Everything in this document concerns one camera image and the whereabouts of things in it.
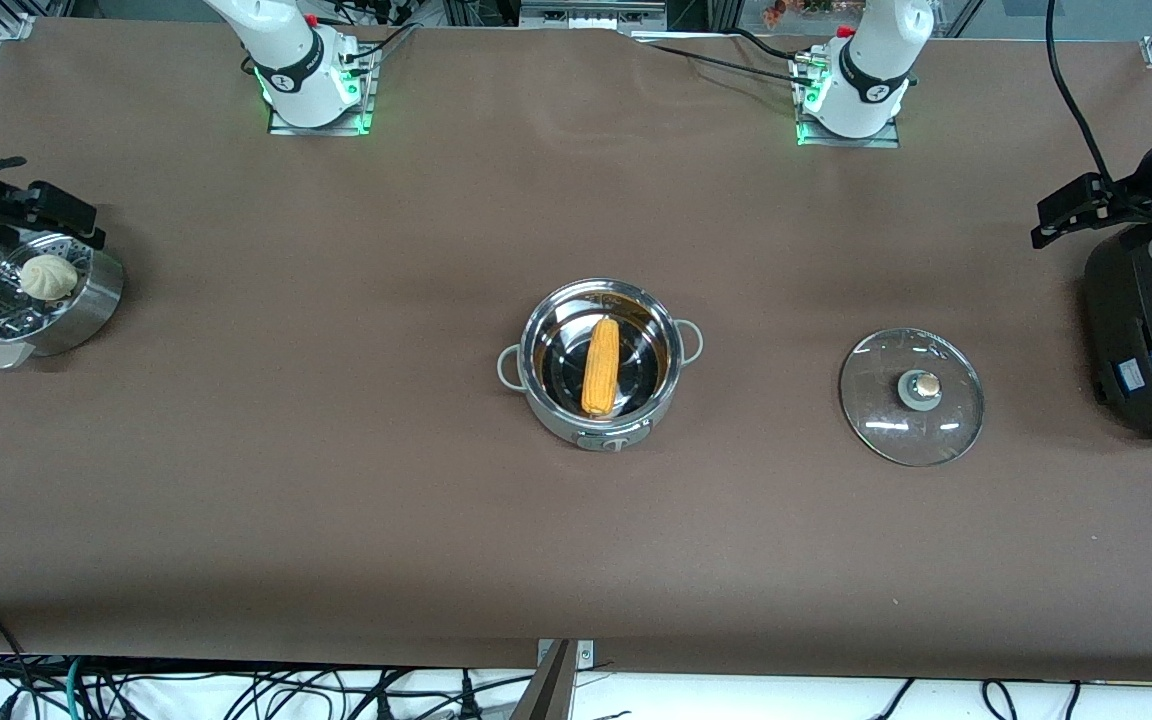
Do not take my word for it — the silver steamer pot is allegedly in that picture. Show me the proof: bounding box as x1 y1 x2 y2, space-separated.
0 232 126 371

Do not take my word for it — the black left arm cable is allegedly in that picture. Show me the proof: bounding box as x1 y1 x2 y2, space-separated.
1045 0 1117 189

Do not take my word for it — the white steamed bun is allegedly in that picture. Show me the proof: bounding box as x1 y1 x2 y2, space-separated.
19 253 81 302

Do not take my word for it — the black rice cooker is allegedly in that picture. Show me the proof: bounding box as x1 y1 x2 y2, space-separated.
1083 222 1152 442

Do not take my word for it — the black base plug cable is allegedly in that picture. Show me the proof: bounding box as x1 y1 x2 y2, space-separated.
348 22 423 67

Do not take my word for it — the metal table edge bracket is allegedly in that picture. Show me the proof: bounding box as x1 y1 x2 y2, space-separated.
536 639 596 669

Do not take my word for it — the short black table cable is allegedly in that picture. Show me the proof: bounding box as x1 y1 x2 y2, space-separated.
726 27 809 63

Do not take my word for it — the long black table cable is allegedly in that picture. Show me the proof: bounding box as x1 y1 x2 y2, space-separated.
636 40 809 87

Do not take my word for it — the steel pot with handles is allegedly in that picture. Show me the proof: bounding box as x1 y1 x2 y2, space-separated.
496 277 705 453

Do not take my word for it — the yellow corn cob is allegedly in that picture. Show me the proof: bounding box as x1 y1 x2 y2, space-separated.
581 318 622 418

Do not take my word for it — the brown table cover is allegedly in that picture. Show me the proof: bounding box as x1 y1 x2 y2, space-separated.
0 18 1152 681

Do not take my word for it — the glass pot lid with knob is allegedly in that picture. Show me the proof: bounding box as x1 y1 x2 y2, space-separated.
839 328 986 468

